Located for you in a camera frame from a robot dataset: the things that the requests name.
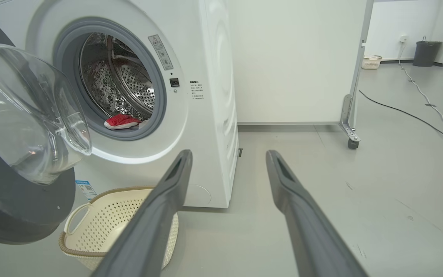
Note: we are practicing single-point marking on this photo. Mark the red white striped garment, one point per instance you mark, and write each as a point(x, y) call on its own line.
point(121, 120)

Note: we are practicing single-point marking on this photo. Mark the white washing machine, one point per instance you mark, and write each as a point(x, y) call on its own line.
point(206, 46)

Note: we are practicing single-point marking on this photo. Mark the cream perforated laundry basket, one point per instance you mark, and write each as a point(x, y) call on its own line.
point(102, 221)

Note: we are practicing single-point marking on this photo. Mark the blue energy label sticker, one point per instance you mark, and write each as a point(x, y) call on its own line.
point(86, 189)

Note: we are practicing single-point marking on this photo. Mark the white wall socket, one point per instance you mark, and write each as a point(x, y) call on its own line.
point(404, 38)

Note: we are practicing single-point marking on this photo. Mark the grey warning sticker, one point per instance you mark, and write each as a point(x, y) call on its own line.
point(160, 52)

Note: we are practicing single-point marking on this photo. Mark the dark grey waste bin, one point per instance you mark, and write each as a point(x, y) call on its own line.
point(426, 54)

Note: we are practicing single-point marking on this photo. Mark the white partition panel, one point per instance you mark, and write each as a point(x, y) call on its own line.
point(290, 61)

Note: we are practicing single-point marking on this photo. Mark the dark round glass machine door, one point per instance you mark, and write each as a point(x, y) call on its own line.
point(21, 207)

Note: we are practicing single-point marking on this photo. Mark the metal partition foot bracket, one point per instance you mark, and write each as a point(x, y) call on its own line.
point(348, 119)

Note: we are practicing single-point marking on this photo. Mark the small white woven basket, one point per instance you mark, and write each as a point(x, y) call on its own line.
point(371, 62)

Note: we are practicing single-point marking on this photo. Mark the black caster wheel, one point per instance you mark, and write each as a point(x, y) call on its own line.
point(353, 144)

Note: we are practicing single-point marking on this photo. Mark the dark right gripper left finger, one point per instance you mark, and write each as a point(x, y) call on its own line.
point(148, 231)

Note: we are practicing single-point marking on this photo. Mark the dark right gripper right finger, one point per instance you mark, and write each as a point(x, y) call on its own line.
point(310, 234)

